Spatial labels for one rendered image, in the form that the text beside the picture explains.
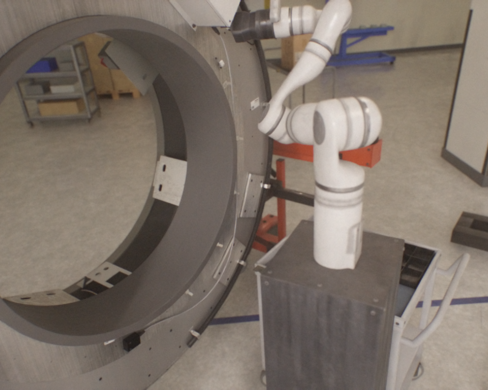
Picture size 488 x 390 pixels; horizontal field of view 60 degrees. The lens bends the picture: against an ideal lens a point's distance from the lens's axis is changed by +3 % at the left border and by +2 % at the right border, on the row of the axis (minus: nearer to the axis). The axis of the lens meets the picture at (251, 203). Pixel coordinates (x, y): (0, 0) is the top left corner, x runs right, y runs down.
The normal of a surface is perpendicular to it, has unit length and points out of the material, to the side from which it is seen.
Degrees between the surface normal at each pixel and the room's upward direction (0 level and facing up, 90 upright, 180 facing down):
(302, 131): 95
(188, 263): 26
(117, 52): 90
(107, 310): 18
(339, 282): 0
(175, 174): 63
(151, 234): 34
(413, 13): 90
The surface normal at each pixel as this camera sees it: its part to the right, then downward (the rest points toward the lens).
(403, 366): -0.06, -0.88
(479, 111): -1.00, 0.08
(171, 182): -0.57, -0.04
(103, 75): 0.06, 0.47
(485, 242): -0.59, 0.40
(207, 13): -0.35, 0.93
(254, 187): 0.81, 0.23
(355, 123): 0.20, 0.13
